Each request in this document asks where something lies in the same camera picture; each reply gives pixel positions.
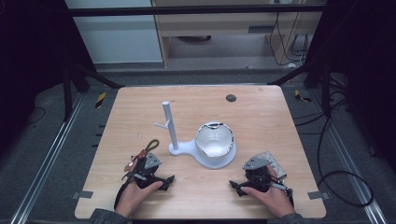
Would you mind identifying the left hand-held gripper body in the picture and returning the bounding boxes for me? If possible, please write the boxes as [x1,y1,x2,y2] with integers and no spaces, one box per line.
[122,152,163,189]

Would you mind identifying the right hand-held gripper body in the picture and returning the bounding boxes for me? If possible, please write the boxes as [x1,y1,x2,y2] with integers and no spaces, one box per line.
[242,157,292,195]

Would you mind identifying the clear plastic pouch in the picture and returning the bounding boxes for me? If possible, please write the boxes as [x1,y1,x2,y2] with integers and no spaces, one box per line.
[253,150,288,181]

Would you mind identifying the olive loop keychain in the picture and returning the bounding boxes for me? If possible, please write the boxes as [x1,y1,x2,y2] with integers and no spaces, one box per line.
[124,138,161,173]

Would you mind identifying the white bowl with silver rim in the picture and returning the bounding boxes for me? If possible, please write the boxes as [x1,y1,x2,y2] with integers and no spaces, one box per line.
[194,121,235,159]

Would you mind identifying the white tree-shaped stand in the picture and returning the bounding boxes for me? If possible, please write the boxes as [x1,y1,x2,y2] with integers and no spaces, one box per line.
[153,100,237,171]

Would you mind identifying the person's left hand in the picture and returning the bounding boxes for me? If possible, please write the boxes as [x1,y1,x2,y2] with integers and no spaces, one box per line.
[115,180,163,218]

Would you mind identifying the person's right hand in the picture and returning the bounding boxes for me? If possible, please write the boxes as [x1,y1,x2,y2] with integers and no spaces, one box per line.
[241,165,296,218]

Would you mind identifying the yellow and black tape strip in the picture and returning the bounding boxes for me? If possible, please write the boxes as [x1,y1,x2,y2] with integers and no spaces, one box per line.
[293,89,313,104]
[94,91,107,109]

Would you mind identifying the black metal stand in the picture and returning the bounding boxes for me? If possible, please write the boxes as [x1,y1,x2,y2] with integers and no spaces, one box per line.
[61,59,126,123]
[266,57,332,119]

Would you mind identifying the white cabinet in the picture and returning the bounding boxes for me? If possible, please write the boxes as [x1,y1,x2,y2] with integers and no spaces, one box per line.
[64,0,163,65]

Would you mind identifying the black horizontal bar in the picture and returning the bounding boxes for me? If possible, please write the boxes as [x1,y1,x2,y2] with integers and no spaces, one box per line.
[66,4,328,17]

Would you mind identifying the left hand-held gripper cable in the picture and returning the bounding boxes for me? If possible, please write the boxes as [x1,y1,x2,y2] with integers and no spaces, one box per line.
[113,181,130,210]

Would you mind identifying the hand-held gripper cable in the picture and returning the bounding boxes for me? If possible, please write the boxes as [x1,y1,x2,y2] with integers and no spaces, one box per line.
[270,181,295,207]
[113,181,130,210]

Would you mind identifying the right hand-held gripper cable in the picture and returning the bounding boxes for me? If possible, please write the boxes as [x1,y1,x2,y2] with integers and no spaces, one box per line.
[270,181,295,207]

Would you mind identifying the grey table edge bracket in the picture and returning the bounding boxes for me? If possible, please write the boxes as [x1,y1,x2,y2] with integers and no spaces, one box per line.
[306,190,331,201]
[71,189,94,201]

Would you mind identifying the long black looped floor cable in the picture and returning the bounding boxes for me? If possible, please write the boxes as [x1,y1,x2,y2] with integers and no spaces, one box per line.
[293,102,375,208]

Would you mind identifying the aluminium floor rail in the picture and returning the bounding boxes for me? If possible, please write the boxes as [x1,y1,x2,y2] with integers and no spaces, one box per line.
[310,91,389,224]
[9,92,86,224]

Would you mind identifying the thin black floor cable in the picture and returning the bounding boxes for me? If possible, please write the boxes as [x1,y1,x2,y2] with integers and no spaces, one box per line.
[25,105,47,126]

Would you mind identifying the black hanging desk cables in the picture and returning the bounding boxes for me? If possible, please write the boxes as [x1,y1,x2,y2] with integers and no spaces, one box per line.
[268,11,310,67]

